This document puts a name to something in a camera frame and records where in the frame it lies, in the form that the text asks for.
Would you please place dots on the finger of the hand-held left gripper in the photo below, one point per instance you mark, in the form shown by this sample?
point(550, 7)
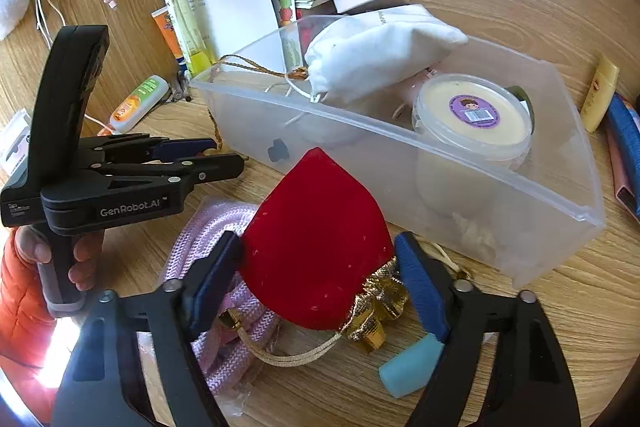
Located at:
point(175, 148)
point(215, 167)

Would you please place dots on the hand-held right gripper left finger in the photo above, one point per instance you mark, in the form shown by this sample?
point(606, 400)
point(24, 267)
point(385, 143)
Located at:
point(212, 287)

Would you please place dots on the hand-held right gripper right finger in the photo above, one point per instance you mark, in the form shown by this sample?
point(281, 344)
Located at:
point(425, 292)

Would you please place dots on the red velvet pouch gold trim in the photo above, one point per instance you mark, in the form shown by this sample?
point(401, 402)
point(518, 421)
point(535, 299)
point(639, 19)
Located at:
point(315, 237)

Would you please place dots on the clear plastic storage box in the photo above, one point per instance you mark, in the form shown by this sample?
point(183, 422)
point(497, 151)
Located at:
point(550, 187)

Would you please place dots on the beige plastic tub purple label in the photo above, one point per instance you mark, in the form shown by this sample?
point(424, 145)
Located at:
point(470, 117)

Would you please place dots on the dark green bottle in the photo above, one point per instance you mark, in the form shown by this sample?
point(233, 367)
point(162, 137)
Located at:
point(525, 99)

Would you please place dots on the person's left forearm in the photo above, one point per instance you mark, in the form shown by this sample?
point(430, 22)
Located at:
point(20, 307)

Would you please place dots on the person's left hand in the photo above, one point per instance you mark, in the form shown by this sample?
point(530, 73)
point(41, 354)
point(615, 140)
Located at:
point(87, 262)

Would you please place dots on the white tube orange green print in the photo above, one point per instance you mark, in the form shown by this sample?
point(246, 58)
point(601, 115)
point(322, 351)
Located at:
point(137, 104)

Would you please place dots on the white paper card package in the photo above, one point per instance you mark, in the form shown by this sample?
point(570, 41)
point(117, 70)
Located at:
point(17, 142)

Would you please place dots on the metal nail clipper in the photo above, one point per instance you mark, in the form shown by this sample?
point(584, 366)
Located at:
point(179, 88)

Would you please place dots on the small dark clip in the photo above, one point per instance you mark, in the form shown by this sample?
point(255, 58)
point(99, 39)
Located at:
point(278, 151)

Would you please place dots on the light blue eraser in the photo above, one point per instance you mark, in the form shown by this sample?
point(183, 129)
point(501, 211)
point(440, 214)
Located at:
point(410, 367)

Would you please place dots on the yellow green spray bottle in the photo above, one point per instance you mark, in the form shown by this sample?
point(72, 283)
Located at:
point(185, 22)

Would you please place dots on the fruit print glue stick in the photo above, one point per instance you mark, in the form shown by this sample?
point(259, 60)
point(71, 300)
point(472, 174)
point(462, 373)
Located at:
point(285, 7)

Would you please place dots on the pink notebook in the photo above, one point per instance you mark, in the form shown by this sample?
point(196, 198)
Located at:
point(622, 182)

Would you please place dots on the blue quilted pouch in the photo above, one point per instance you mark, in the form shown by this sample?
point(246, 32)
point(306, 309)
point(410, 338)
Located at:
point(627, 132)

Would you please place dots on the yellow lip balm tube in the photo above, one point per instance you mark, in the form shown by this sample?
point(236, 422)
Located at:
point(600, 97)

